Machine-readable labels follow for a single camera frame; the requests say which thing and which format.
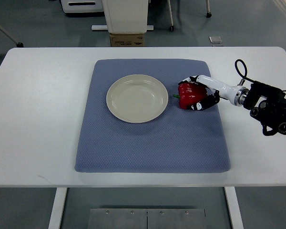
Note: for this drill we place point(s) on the white machine pedestal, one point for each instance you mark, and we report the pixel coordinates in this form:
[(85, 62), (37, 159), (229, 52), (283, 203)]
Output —
[(125, 16)]

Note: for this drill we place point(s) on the white table leg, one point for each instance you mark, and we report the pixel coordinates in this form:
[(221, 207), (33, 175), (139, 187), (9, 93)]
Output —
[(233, 208), (57, 208)]

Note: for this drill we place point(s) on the red bell pepper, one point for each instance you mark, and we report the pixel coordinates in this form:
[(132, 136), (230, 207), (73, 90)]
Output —
[(190, 94)]

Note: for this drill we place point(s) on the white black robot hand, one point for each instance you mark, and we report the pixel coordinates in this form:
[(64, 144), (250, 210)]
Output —
[(216, 90)]

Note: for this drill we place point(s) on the cardboard box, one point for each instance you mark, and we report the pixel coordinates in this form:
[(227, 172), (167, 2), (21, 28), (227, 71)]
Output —
[(127, 40)]

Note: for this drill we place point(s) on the white table leg left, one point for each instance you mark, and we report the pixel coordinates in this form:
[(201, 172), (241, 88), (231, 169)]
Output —
[(57, 208)]

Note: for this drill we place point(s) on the white caster leg far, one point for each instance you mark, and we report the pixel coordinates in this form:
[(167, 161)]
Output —
[(208, 10)]

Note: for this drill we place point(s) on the small grey floor plate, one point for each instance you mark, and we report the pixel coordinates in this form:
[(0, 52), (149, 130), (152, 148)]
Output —
[(215, 39)]

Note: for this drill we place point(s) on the white cabinet with slot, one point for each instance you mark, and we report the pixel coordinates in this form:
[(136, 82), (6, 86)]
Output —
[(81, 6)]

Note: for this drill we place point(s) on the white table leg right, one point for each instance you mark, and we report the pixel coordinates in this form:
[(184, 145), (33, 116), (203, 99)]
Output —
[(233, 208)]

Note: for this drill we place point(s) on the white wheeled frame leg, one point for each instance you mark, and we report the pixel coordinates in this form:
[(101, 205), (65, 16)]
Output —
[(171, 28)]

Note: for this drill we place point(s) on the cream round plate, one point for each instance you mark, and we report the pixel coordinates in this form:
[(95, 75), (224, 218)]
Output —
[(137, 98)]

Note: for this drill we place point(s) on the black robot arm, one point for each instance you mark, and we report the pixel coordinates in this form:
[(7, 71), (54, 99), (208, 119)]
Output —
[(267, 104)]

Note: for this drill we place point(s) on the blue textured mat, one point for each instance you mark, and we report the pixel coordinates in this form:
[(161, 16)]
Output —
[(178, 141)]

